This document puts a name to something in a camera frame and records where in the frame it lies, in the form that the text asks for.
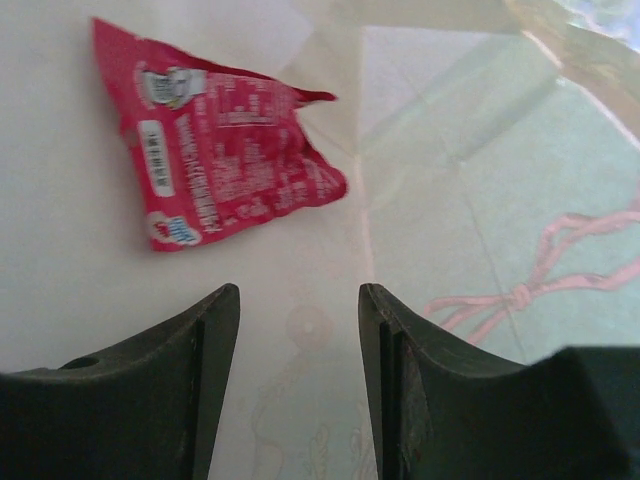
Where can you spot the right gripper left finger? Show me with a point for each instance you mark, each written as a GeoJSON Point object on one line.
{"type": "Point", "coordinates": [147, 407]}

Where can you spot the green patterned paper bag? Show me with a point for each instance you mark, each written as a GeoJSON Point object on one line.
{"type": "Point", "coordinates": [466, 131]}

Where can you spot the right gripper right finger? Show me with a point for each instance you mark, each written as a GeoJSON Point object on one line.
{"type": "Point", "coordinates": [442, 408]}

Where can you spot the pink red snack packet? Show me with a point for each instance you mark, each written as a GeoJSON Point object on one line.
{"type": "Point", "coordinates": [217, 150]}

